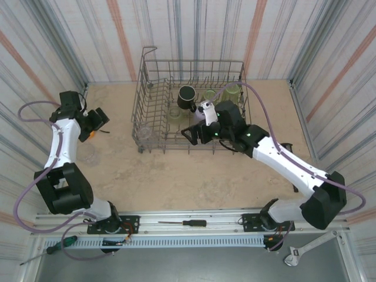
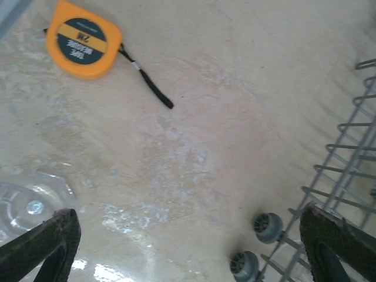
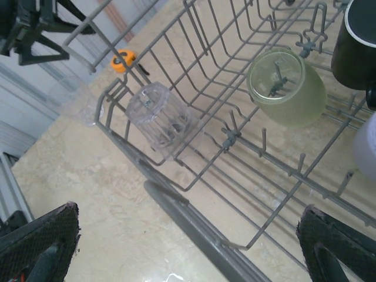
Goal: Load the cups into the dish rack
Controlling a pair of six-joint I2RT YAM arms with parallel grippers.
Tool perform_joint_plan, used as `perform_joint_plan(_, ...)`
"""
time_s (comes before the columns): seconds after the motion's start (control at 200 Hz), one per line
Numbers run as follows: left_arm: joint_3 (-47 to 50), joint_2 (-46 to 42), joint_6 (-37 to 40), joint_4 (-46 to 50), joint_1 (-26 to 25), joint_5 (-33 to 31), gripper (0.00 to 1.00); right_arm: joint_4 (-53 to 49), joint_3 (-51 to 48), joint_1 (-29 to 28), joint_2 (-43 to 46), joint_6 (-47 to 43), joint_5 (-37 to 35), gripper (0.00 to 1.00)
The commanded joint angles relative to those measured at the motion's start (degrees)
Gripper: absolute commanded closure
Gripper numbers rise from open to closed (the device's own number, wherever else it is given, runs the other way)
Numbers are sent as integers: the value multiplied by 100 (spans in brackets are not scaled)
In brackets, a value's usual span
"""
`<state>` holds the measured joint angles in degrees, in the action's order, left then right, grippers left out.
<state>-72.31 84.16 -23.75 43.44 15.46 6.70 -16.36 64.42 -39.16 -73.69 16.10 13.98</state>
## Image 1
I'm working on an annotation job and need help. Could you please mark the pale yellow translucent cup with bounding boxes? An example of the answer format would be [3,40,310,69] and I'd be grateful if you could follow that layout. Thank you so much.
[167,106,184,125]

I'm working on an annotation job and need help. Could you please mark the tall green plastic cup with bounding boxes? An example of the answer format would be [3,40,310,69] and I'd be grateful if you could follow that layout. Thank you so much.
[220,83,242,103]

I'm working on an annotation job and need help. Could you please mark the clear plastic cup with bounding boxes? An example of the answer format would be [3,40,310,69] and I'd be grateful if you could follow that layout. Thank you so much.
[137,124,154,141]
[76,143,100,167]

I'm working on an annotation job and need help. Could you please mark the short green plastic cup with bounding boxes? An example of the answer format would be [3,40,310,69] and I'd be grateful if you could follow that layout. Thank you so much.
[202,89,219,103]

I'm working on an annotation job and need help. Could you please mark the black mug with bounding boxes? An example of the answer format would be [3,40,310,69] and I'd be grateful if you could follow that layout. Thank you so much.
[177,85,198,113]

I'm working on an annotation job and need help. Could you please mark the silver adjustable wrench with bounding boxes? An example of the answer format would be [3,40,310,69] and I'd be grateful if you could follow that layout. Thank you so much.
[283,230,343,267]

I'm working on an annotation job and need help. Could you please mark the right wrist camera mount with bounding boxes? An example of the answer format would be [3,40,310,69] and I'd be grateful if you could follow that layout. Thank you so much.
[196,100,219,127]

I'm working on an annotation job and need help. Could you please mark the grey wire dish rack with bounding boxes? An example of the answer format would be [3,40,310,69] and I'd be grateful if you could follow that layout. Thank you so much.
[131,46,254,156]

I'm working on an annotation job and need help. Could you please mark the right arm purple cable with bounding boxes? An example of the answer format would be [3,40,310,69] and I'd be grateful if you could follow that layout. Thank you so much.
[204,83,367,253]

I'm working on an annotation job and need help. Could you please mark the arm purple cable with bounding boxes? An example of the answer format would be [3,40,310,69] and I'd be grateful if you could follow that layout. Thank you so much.
[14,100,116,261]
[204,83,367,253]

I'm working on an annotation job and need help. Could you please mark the black handled screwdriver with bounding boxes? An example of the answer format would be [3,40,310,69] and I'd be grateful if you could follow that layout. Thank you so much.
[157,219,207,227]

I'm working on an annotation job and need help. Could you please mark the aluminium mounting rail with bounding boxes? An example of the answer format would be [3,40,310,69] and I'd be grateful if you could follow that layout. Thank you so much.
[31,209,352,238]

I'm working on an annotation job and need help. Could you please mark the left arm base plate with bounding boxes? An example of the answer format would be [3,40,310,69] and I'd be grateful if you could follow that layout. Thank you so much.
[87,215,140,235]

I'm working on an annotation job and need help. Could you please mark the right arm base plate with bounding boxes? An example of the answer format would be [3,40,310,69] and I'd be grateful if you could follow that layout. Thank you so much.
[242,213,296,233]

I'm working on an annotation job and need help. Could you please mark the slotted cable duct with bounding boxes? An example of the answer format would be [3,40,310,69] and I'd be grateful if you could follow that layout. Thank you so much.
[43,236,266,250]

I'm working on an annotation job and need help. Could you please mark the green handled screwdriver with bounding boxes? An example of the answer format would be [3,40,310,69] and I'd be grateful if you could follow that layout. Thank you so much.
[19,235,78,266]

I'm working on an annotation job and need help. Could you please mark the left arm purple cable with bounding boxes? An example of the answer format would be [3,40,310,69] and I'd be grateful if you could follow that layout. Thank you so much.
[14,100,116,261]

